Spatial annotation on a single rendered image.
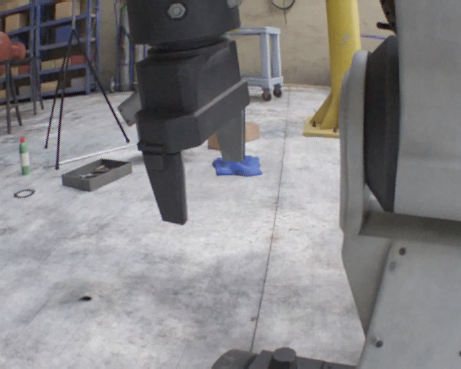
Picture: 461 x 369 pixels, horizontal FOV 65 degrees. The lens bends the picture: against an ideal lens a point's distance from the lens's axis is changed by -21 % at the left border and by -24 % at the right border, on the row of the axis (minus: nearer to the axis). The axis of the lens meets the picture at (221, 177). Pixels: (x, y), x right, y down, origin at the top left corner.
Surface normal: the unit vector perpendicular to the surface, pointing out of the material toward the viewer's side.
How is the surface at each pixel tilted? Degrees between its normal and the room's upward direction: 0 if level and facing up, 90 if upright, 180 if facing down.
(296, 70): 90
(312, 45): 90
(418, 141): 88
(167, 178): 101
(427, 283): 60
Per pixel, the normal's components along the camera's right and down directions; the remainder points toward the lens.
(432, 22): -0.44, 0.44
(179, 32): 0.03, 0.47
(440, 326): -0.40, -0.23
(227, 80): 0.89, 0.11
